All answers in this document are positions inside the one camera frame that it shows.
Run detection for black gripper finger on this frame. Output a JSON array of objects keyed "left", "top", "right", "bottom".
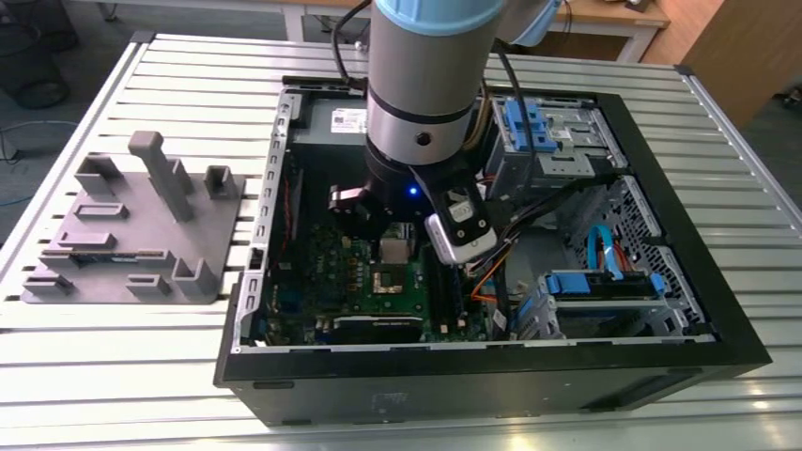
[{"left": 325, "top": 185, "right": 380, "bottom": 236}]

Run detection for silver CPU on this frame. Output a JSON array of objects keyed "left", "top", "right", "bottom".
[{"left": 380, "top": 237, "right": 413, "bottom": 264}]

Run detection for CPU socket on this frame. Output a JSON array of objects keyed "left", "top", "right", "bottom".
[{"left": 368, "top": 263, "right": 412, "bottom": 296}]

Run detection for green motherboard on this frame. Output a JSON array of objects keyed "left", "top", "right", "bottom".
[{"left": 258, "top": 220, "right": 490, "bottom": 345}]

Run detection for grey power supply unit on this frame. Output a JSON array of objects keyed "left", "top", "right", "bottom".
[{"left": 290, "top": 98, "right": 370, "bottom": 148}]

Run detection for black RAM slot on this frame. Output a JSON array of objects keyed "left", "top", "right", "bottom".
[
  {"left": 436, "top": 262, "right": 454, "bottom": 330},
  {"left": 442, "top": 266, "right": 462, "bottom": 329},
  {"left": 428, "top": 260, "right": 446, "bottom": 330}
]

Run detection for RAM stick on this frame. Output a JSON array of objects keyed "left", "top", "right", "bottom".
[
  {"left": 449, "top": 265, "right": 469, "bottom": 328},
  {"left": 69, "top": 252, "right": 143, "bottom": 265}
]

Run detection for grey parts rack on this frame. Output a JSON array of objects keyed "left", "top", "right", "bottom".
[{"left": 21, "top": 131, "right": 249, "bottom": 306}]

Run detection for black graphics card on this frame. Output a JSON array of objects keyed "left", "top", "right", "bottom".
[{"left": 329, "top": 312, "right": 425, "bottom": 345}]

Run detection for blue disk carrier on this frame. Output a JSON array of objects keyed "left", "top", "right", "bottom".
[
  {"left": 544, "top": 272, "right": 665, "bottom": 302},
  {"left": 502, "top": 100, "right": 564, "bottom": 154}
]

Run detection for silver drive cage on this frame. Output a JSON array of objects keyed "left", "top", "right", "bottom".
[
  {"left": 484, "top": 96, "right": 631, "bottom": 204},
  {"left": 506, "top": 270, "right": 712, "bottom": 340}
]

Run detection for black PC case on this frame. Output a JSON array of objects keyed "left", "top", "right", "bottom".
[{"left": 212, "top": 74, "right": 772, "bottom": 427}]

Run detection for wooden cabinet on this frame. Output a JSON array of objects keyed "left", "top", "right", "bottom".
[{"left": 641, "top": 0, "right": 802, "bottom": 128}]

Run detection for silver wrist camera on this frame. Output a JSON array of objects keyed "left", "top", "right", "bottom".
[{"left": 422, "top": 186, "right": 501, "bottom": 268}]

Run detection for black cable bundle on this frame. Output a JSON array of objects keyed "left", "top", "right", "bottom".
[{"left": 472, "top": 174, "right": 627, "bottom": 276}]

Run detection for orange data cable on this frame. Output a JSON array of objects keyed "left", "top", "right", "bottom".
[{"left": 468, "top": 272, "right": 504, "bottom": 307}]

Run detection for black camera cable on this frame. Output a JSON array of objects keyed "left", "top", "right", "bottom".
[
  {"left": 489, "top": 37, "right": 552, "bottom": 217},
  {"left": 329, "top": 0, "right": 377, "bottom": 98}
]

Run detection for light blue data cable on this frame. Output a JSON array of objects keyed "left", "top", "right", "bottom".
[{"left": 585, "top": 224, "right": 628, "bottom": 282}]

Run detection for red data cable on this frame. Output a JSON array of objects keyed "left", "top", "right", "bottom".
[{"left": 609, "top": 240, "right": 635, "bottom": 274}]

